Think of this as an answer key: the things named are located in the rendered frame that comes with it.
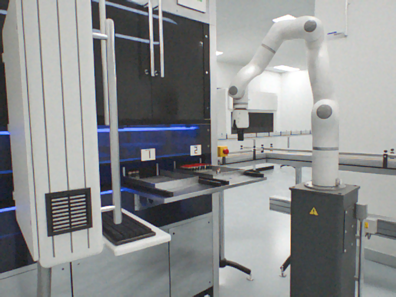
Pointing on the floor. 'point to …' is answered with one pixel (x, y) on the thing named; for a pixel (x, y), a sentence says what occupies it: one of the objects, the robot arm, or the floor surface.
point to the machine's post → (213, 144)
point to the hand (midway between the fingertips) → (240, 137)
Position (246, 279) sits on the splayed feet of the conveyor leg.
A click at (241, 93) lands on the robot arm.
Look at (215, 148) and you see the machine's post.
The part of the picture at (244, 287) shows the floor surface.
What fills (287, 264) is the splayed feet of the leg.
